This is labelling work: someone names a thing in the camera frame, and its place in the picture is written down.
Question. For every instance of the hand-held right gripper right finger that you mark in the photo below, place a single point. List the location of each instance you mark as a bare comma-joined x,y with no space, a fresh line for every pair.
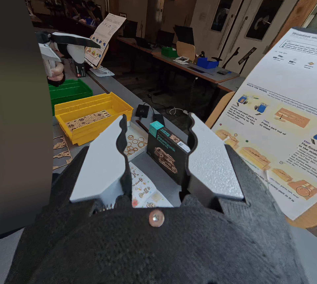
213,165

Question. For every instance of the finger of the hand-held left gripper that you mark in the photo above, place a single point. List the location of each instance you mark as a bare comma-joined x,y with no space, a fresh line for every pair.
48,52
71,37

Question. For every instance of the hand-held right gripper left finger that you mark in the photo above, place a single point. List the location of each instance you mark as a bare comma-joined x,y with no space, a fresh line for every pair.
99,165

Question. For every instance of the grey desk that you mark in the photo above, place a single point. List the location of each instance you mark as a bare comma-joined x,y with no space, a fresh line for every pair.
153,172

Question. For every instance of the person's left hand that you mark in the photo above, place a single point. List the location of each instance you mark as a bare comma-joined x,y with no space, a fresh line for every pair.
59,70

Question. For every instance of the small black box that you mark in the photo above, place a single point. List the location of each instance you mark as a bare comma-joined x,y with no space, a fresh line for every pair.
79,68

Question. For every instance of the wooden sheet stand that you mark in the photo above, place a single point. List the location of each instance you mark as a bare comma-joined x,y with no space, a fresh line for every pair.
220,110
102,58
185,51

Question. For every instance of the yellow plastic bin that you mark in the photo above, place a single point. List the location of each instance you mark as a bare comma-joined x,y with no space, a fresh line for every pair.
94,133

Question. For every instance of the white stand base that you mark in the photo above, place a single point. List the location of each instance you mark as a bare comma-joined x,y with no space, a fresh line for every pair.
102,72

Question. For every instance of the pile of wooden rings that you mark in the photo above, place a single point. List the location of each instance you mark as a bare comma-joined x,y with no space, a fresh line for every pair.
128,150

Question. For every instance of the green plastic bin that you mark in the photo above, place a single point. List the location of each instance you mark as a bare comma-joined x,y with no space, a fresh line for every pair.
169,52
71,91

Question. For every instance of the large printed instruction sheet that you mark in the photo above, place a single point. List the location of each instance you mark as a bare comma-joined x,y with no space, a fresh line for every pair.
109,29
272,91

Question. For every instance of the white cardboard tray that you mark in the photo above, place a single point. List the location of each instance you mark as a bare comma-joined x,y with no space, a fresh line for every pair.
138,153
180,60

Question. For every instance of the laser-cut wooden parts sheet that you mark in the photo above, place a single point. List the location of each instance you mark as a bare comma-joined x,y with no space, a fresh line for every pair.
84,119
58,145

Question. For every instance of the black model kit box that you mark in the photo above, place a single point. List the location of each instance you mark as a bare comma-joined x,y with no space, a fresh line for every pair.
163,157

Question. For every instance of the assembly instruction booklet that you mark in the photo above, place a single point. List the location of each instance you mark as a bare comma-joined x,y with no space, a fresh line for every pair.
146,190

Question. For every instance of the brown pencil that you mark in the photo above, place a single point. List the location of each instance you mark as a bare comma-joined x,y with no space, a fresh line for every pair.
141,125

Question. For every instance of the black monitor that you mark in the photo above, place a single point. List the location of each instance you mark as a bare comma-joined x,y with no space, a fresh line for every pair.
184,35
130,29
165,38

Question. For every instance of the square black power adapter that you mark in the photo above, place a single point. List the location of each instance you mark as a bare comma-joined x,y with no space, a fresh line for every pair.
142,110

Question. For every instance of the black power brick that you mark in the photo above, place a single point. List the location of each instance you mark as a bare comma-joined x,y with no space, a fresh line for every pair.
158,119

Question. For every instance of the long wood-edged table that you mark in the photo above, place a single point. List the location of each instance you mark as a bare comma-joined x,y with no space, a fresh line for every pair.
215,77

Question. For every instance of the black keyboard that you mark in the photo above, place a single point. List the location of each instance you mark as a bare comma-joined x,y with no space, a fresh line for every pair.
196,69

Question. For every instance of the blue plastic bin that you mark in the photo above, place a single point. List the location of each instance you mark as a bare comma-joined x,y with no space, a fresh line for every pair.
206,63

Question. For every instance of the dark wall poster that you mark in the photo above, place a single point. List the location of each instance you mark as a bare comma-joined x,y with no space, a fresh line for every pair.
265,19
222,14

